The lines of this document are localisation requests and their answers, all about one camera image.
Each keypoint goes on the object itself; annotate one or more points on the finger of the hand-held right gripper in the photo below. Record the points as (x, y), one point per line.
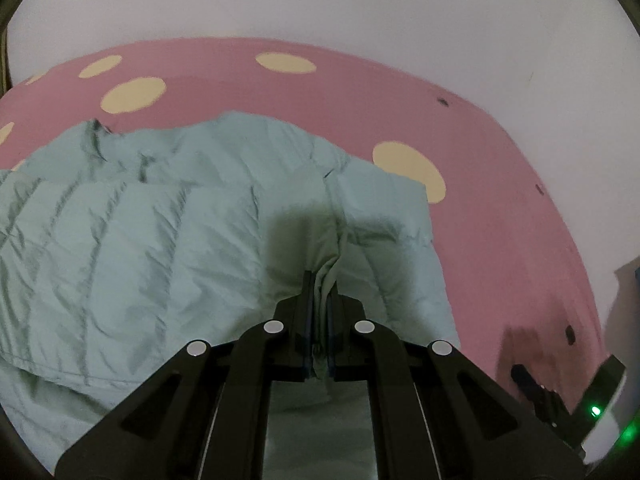
(537, 395)

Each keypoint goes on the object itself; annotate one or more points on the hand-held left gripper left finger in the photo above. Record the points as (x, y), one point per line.
(309, 322)

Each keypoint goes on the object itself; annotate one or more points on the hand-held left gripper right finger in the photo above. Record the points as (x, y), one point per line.
(334, 342)

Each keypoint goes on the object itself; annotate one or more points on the light green puffer jacket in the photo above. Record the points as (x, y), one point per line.
(150, 260)

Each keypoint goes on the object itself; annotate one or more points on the pink dotted bed sheet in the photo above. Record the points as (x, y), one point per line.
(500, 210)

